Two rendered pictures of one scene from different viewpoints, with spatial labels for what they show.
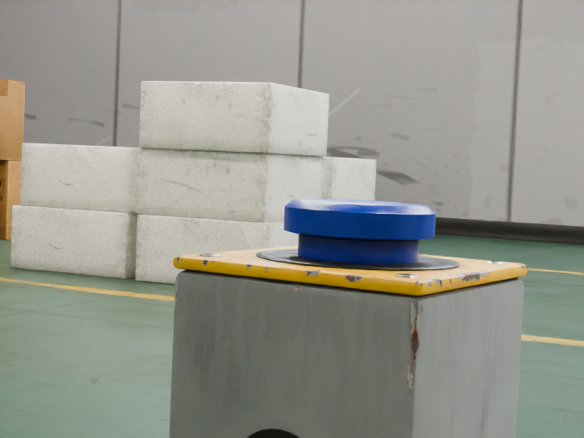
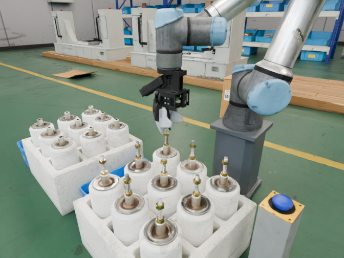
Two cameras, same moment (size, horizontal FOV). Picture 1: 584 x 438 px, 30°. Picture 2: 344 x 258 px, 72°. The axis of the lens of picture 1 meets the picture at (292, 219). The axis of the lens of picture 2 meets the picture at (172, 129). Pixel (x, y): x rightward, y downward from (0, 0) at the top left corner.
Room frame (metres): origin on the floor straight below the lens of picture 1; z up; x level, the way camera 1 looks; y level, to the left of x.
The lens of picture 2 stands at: (0.72, -0.15, 0.67)
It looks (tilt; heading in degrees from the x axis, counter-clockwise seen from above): 25 degrees down; 194
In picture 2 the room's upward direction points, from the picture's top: straight up
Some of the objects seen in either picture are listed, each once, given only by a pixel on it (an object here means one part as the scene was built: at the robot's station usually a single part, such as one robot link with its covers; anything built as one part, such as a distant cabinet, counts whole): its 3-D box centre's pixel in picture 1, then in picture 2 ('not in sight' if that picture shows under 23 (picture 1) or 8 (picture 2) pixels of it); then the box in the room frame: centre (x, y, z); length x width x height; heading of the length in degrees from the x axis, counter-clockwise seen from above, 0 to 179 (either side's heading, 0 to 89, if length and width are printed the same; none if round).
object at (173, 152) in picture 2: not in sight; (166, 152); (0.04, -0.34, 0.25); 0.08 x 0.08 x 0.01
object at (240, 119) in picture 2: not in sight; (243, 111); (-0.18, -0.09, 0.35); 0.15 x 0.15 x 0.10
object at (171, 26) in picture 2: not in sight; (170, 31); (0.04, -0.33, 0.64); 0.09 x 0.08 x 0.11; 108
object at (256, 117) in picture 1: (236, 120); not in sight; (3.01, 0.17, 0.45); 0.39 x 0.39 x 0.18; 66
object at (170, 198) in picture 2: not in sight; (164, 207); (0.20, -0.30, 0.16); 0.10 x 0.10 x 0.18
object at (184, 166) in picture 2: not in sight; (191, 166); (0.10, -0.24, 0.25); 0.08 x 0.08 x 0.01
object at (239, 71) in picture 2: not in sight; (248, 82); (-0.17, -0.09, 0.47); 0.13 x 0.12 x 0.14; 18
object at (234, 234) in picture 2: not in sight; (165, 224); (0.20, -0.30, 0.09); 0.39 x 0.39 x 0.18; 58
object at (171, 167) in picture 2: not in sight; (166, 174); (0.04, -0.34, 0.16); 0.10 x 0.10 x 0.18
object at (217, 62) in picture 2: not in sight; (185, 38); (-2.33, -0.76, 0.45); 1.45 x 0.57 x 0.74; 65
